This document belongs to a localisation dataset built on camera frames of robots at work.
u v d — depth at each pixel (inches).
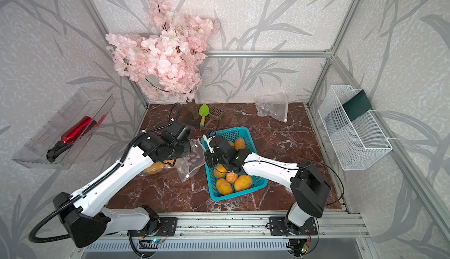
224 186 31.6
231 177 32.4
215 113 44.5
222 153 23.9
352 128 24.9
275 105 47.7
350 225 29.6
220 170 33.1
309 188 17.0
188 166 28.4
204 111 46.1
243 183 31.7
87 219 15.6
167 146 20.4
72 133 24.8
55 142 24.8
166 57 24.0
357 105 27.3
